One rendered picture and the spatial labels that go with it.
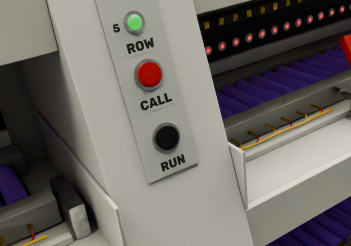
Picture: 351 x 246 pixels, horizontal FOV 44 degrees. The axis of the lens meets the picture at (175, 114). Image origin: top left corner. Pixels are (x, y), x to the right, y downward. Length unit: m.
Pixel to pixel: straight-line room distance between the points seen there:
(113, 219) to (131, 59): 0.10
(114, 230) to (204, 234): 0.07
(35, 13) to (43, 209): 0.15
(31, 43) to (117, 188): 0.10
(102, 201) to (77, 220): 0.04
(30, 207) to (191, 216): 0.12
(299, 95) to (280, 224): 0.14
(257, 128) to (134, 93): 0.17
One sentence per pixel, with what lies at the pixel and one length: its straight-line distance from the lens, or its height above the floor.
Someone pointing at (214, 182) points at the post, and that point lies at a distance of 0.31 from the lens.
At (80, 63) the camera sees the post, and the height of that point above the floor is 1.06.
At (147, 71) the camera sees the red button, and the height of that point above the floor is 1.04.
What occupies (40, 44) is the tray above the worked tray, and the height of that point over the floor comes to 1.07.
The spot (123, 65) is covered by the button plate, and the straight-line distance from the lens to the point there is 0.27.
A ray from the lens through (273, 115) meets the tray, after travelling 0.42.
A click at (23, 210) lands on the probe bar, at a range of 0.34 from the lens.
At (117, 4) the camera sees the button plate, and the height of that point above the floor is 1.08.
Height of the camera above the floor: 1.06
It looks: 11 degrees down
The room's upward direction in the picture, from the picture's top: 15 degrees counter-clockwise
